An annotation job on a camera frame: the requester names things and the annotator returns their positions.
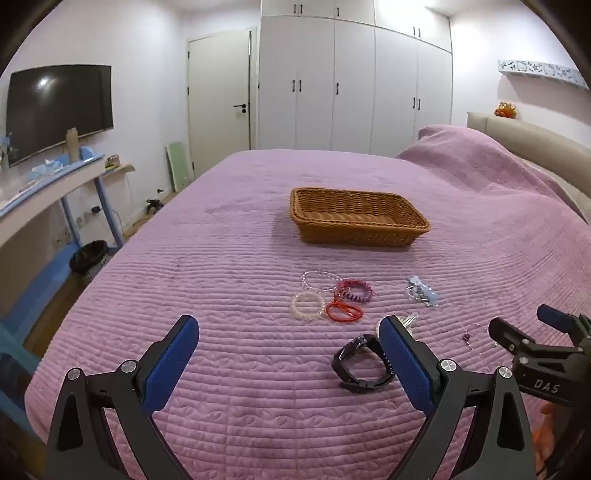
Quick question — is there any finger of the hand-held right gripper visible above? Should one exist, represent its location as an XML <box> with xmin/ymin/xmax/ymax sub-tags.
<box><xmin>488</xmin><ymin>316</ymin><xmax>574</xmax><ymax>365</ymax></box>
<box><xmin>537</xmin><ymin>304</ymin><xmax>591</xmax><ymax>357</ymax></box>

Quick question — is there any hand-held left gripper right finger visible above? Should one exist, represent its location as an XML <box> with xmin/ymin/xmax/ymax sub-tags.
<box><xmin>379</xmin><ymin>316</ymin><xmax>539</xmax><ymax>480</ymax></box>

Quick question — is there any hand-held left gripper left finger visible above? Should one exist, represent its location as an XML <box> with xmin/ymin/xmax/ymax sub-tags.
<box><xmin>46</xmin><ymin>315</ymin><xmax>200</xmax><ymax>480</ymax></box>

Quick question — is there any black smartwatch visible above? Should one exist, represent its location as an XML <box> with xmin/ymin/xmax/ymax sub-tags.
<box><xmin>332</xmin><ymin>335</ymin><xmax>395</xmax><ymax>393</ymax></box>

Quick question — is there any red string bracelet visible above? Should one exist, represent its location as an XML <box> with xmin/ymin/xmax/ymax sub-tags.
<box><xmin>326</xmin><ymin>299</ymin><xmax>365</xmax><ymax>323</ymax></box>

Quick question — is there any purple coil bracelet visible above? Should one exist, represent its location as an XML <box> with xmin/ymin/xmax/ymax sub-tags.
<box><xmin>336</xmin><ymin>278</ymin><xmax>377</xmax><ymax>304</ymax></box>

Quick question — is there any pale pink bead bracelet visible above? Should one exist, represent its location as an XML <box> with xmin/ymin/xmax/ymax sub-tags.
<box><xmin>291</xmin><ymin>292</ymin><xmax>326</xmax><ymax>319</ymax></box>

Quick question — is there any clear crystal bead bracelet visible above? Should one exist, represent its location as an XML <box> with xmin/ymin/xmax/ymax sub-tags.
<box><xmin>302</xmin><ymin>270</ymin><xmax>342</xmax><ymax>291</ymax></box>

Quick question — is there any brown wicker basket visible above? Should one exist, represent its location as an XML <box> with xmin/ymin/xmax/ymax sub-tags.
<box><xmin>290</xmin><ymin>187</ymin><xmax>431</xmax><ymax>247</ymax></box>

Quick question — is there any person's right hand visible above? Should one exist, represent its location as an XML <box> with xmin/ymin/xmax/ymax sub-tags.
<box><xmin>531</xmin><ymin>399</ymin><xmax>558</xmax><ymax>445</ymax></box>

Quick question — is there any purple quilted bedspread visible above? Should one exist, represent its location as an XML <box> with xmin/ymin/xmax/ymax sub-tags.
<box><xmin>23</xmin><ymin>124</ymin><xmax>591</xmax><ymax>480</ymax></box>

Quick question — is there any black trash bin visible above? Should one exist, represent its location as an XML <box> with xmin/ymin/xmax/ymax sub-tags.
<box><xmin>69</xmin><ymin>240</ymin><xmax>110</xmax><ymax>280</ymax></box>

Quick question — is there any beige bed headboard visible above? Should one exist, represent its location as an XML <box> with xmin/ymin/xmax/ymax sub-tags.
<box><xmin>466</xmin><ymin>112</ymin><xmax>591</xmax><ymax>223</ymax></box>

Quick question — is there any green board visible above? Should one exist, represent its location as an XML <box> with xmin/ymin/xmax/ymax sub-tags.
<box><xmin>166</xmin><ymin>141</ymin><xmax>195</xmax><ymax>192</ymax></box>

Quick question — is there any small wooden shelf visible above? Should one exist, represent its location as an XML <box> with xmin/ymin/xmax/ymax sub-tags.
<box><xmin>102</xmin><ymin>161</ymin><xmax>136</xmax><ymax>178</ymax></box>

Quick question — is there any blue and white desk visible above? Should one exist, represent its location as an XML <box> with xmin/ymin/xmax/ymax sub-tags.
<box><xmin>0</xmin><ymin>147</ymin><xmax>125</xmax><ymax>352</ymax></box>

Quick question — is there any white room door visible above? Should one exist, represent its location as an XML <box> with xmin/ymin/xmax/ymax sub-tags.
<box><xmin>187</xmin><ymin>32</ymin><xmax>257</xmax><ymax>180</ymax></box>

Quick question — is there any white wardrobe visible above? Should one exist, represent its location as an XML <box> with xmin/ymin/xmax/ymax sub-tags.
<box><xmin>259</xmin><ymin>0</ymin><xmax>453</xmax><ymax>158</ymax></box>

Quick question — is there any white patterned wall shelf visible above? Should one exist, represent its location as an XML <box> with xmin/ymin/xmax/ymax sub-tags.
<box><xmin>498</xmin><ymin>59</ymin><xmax>591</xmax><ymax>90</ymax></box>

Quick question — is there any black wall television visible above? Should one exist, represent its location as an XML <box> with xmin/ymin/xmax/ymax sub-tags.
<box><xmin>6</xmin><ymin>65</ymin><xmax>114</xmax><ymax>168</ymax></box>

